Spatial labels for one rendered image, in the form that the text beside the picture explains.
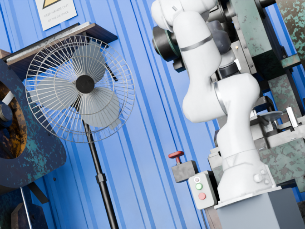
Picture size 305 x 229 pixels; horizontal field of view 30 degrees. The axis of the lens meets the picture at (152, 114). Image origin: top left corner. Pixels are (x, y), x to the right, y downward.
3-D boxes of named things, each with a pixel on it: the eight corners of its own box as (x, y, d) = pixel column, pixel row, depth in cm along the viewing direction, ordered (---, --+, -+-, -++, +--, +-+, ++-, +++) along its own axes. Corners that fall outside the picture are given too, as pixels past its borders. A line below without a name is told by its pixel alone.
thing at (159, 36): (184, 55, 265) (170, 12, 270) (162, 64, 268) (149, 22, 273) (198, 65, 285) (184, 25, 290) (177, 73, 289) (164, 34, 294)
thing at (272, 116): (213, 131, 235) (213, 130, 235) (224, 139, 263) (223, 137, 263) (281, 108, 229) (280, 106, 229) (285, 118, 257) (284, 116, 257)
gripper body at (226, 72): (216, 70, 227) (224, 91, 228) (236, 62, 224) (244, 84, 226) (217, 66, 234) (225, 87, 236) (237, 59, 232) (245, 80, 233)
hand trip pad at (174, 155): (184, 166, 240) (179, 150, 242) (171, 171, 242) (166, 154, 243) (189, 167, 246) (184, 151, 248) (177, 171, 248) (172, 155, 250)
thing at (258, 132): (269, 145, 225) (258, 113, 228) (236, 156, 229) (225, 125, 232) (279, 149, 248) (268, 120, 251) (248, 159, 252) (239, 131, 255)
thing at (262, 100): (270, 107, 249) (266, 95, 250) (228, 122, 255) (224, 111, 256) (276, 111, 264) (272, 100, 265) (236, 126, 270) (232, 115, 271)
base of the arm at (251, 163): (258, 193, 158) (242, 146, 162) (204, 212, 168) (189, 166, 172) (290, 187, 176) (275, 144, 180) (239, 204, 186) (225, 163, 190)
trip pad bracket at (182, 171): (204, 202, 235) (190, 157, 240) (184, 209, 238) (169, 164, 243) (209, 201, 241) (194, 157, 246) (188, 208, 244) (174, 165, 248)
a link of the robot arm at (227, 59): (231, 50, 223) (236, 62, 224) (233, 45, 235) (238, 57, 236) (202, 62, 226) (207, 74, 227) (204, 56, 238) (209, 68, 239)
